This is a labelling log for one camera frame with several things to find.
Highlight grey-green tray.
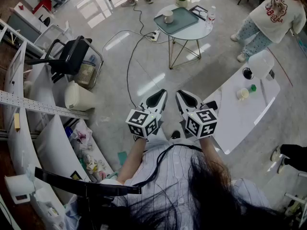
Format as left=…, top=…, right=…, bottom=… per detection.
left=153, top=7, right=200, bottom=35

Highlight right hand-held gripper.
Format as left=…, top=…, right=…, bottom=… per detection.
left=175, top=90, right=219, bottom=140

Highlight black swivel stool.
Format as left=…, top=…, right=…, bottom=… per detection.
left=38, top=14, right=52, bottom=27

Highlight black picture frame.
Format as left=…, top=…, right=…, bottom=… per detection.
left=189, top=5, right=208, bottom=21

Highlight cream lidded bin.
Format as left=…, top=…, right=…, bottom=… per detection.
left=64, top=80, right=97, bottom=112

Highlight clear water bottle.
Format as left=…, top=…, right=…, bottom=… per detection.
left=205, top=5, right=216, bottom=30

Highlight white cup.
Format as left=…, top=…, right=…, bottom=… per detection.
left=163, top=10, right=174, bottom=24

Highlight white shade table lamp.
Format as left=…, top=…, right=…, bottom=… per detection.
left=242, top=49, right=275, bottom=81

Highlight person's light trousers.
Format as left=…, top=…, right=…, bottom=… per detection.
left=153, top=126, right=200, bottom=145

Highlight white mesh chair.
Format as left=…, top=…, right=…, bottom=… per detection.
left=33, top=24, right=72, bottom=52

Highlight white curved desk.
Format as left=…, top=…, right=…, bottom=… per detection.
left=3, top=41, right=116, bottom=230

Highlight black head mount bar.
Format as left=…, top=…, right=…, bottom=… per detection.
left=34, top=166, right=142, bottom=197

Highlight white cabinet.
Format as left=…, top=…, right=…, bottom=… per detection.
left=8, top=2, right=47, bottom=37

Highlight black office chair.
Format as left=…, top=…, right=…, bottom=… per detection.
left=25, top=35, right=105, bottom=91

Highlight white side table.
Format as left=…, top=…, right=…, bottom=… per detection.
left=203, top=63, right=281, bottom=155

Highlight black headset cable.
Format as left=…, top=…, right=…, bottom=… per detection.
left=133, top=144, right=203, bottom=188

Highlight wicker waste basket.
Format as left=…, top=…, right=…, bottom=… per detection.
left=74, top=62, right=97, bottom=89

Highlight white desk device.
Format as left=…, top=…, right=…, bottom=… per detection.
left=4, top=173, right=36, bottom=205

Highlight person's left forearm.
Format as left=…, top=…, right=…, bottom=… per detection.
left=117, top=137, right=149, bottom=185

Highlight person's right forearm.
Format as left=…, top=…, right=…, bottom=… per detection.
left=199, top=137, right=226, bottom=170

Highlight person's striped shirt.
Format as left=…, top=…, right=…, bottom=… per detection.
left=100, top=128, right=272, bottom=230

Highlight round white table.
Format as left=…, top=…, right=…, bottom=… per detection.
left=154, top=3, right=214, bottom=69

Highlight perforated metal rail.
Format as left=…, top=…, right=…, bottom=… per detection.
left=0, top=90, right=89, bottom=119

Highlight crumpled plastic bag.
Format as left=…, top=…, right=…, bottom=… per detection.
left=69, top=120, right=93, bottom=150

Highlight white floor cable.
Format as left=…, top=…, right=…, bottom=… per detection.
left=102, top=29, right=154, bottom=57

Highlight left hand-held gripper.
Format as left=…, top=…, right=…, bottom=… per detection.
left=125, top=89, right=168, bottom=139

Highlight black floor cable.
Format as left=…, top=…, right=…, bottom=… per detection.
left=126, top=34, right=156, bottom=108
left=132, top=2, right=159, bottom=37

